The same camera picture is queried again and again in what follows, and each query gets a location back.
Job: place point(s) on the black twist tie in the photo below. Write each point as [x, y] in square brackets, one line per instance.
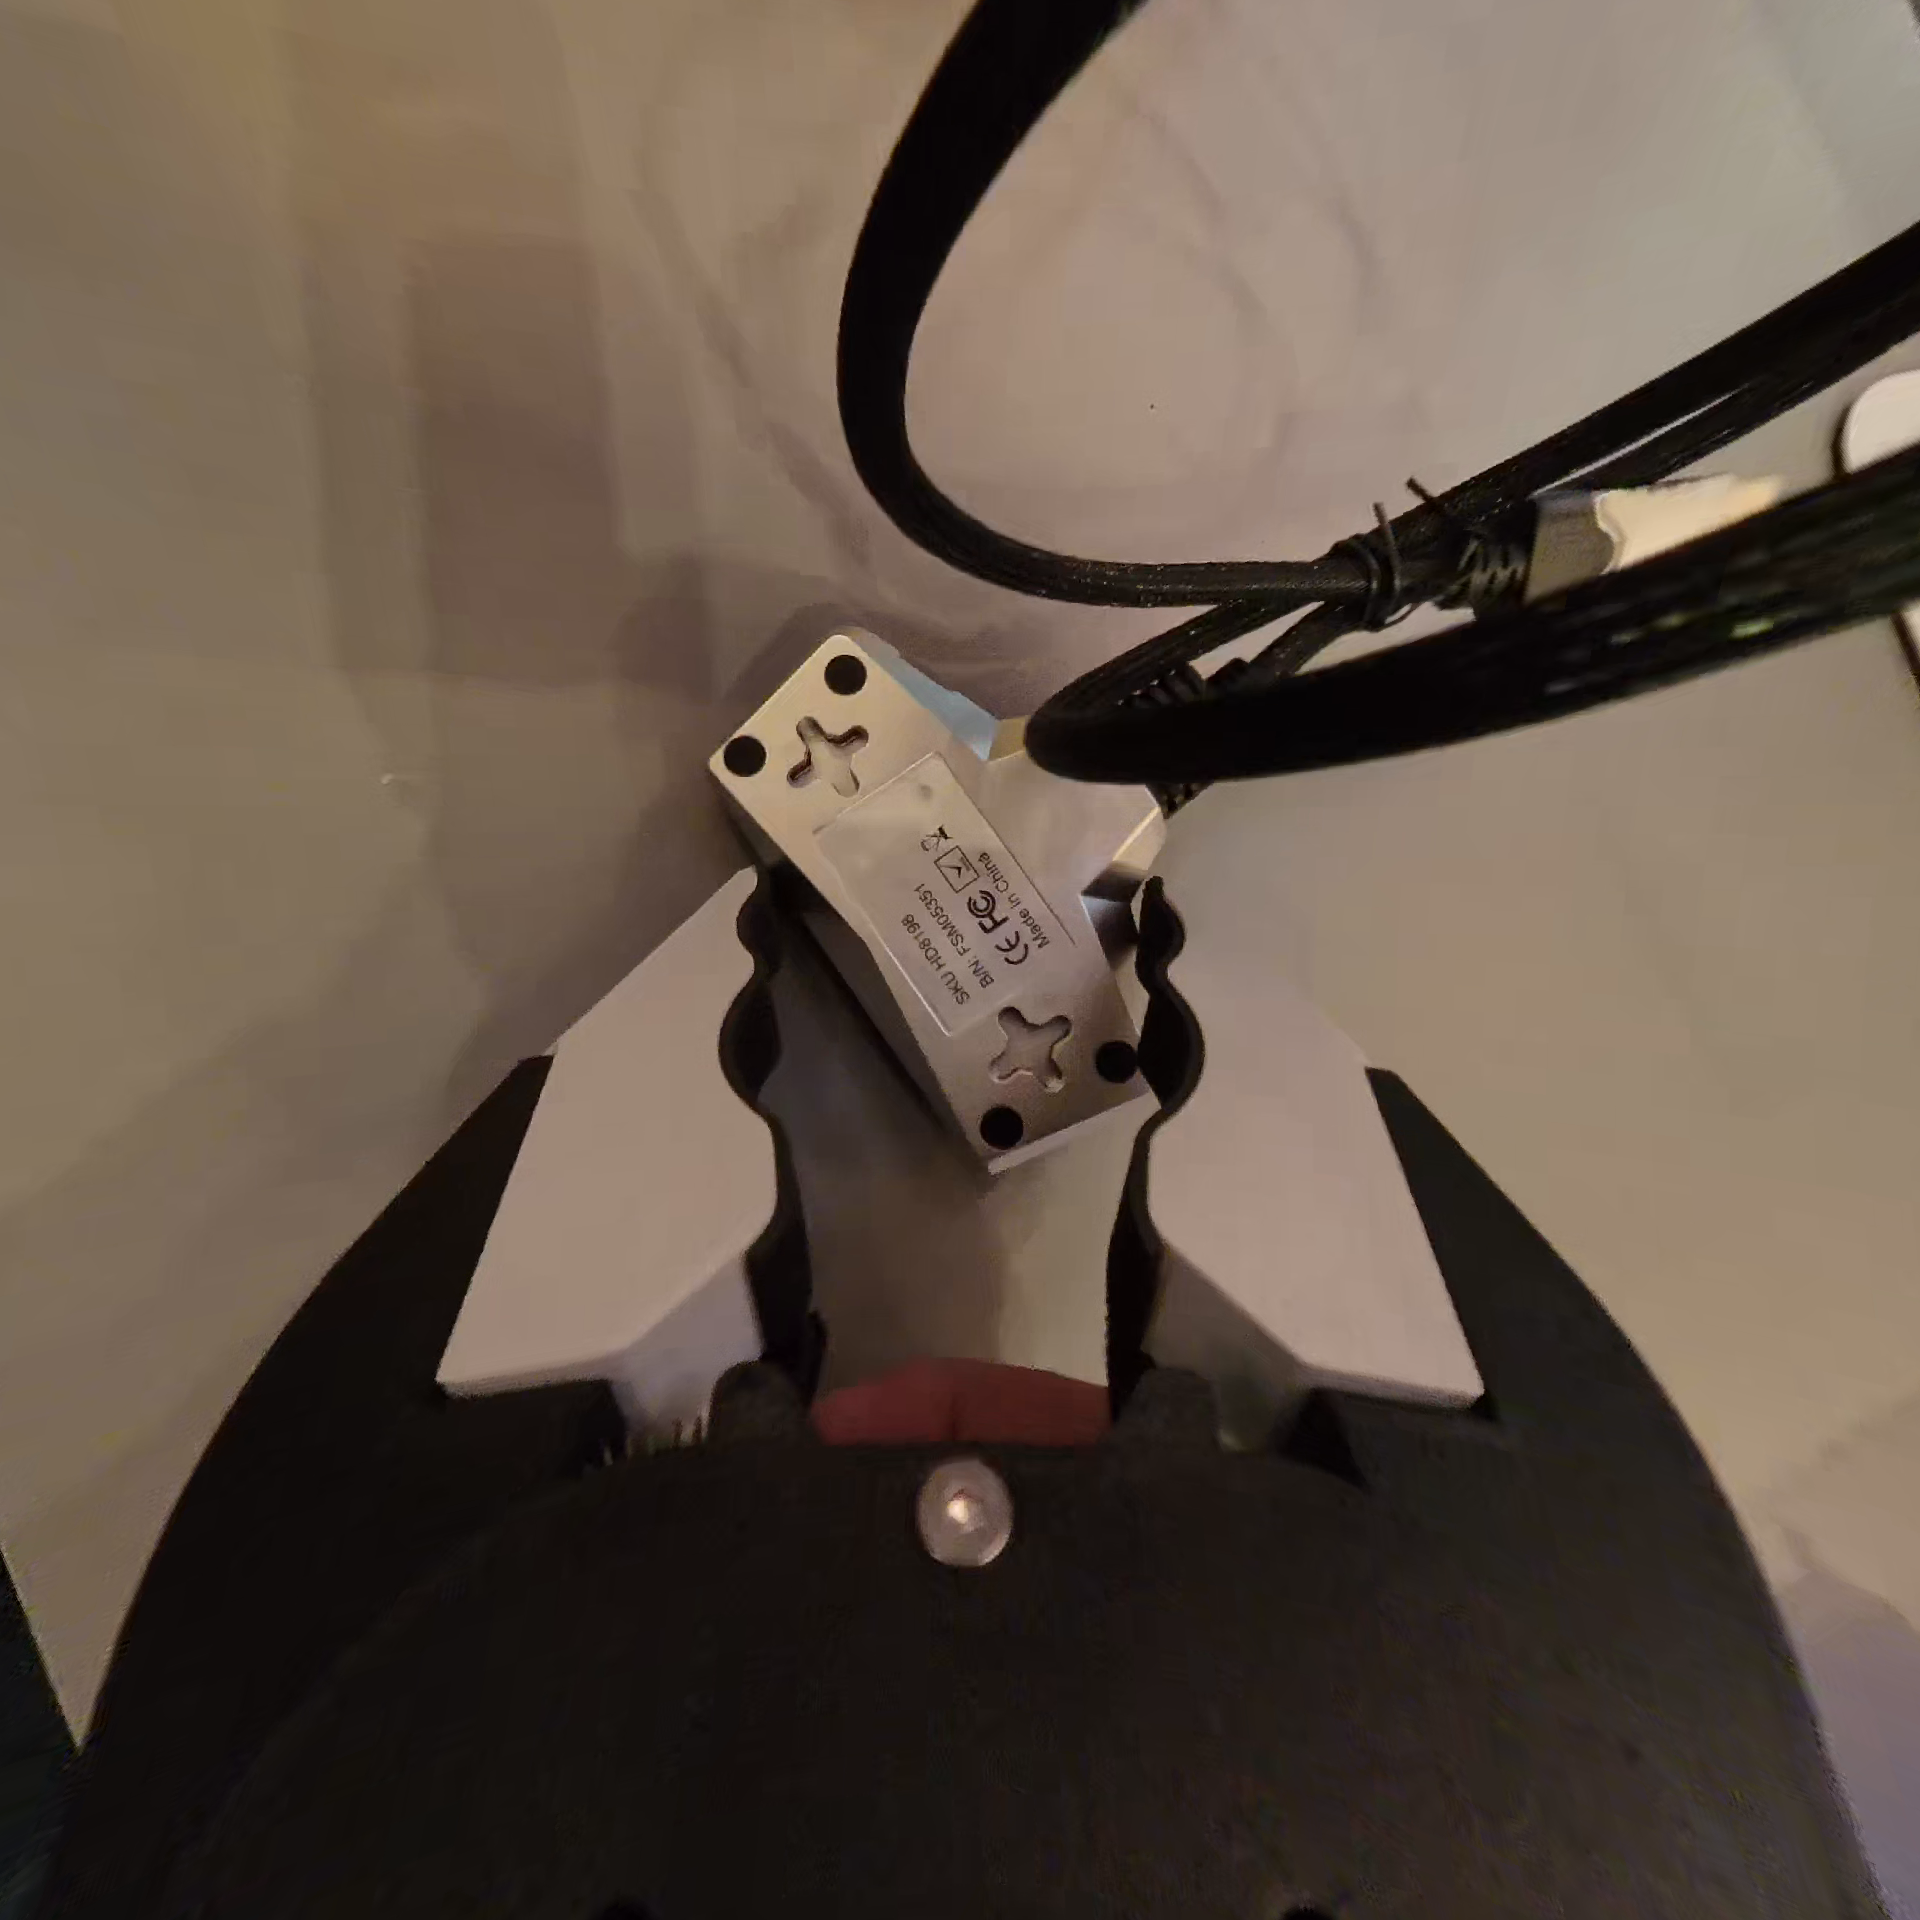
[1377, 571]

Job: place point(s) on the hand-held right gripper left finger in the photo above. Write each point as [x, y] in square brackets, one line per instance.
[600, 1171]

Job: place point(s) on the silver HDMI switch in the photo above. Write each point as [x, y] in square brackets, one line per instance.
[901, 841]

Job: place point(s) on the white folding stand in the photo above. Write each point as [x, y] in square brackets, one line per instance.
[1888, 420]

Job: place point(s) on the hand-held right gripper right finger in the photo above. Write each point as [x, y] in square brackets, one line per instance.
[1290, 1200]

